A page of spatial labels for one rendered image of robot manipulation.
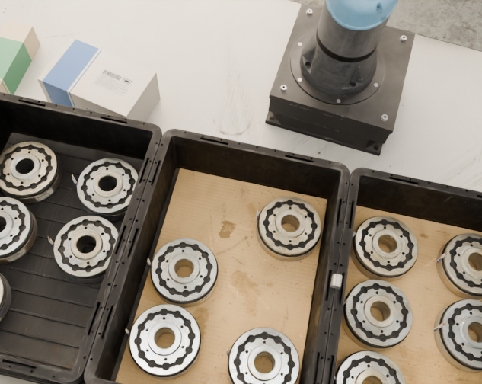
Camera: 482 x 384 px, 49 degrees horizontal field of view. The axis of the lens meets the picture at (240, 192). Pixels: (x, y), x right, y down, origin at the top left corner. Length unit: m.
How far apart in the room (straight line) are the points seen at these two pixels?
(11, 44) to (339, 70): 0.68
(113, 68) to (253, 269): 0.51
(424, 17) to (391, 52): 1.31
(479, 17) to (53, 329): 2.16
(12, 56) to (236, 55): 0.48
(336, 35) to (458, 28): 1.54
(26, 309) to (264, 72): 0.70
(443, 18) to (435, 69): 1.19
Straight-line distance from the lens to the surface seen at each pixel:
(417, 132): 1.21
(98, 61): 1.14
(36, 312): 0.88
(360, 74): 1.05
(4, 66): 1.22
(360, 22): 0.94
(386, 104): 1.10
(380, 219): 0.89
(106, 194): 0.88
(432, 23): 2.47
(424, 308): 0.90
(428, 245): 0.94
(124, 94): 1.08
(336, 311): 0.75
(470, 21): 2.54
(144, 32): 1.30
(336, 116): 1.06
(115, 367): 0.84
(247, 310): 0.84
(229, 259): 0.86
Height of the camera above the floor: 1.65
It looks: 64 degrees down
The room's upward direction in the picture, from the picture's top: 6 degrees clockwise
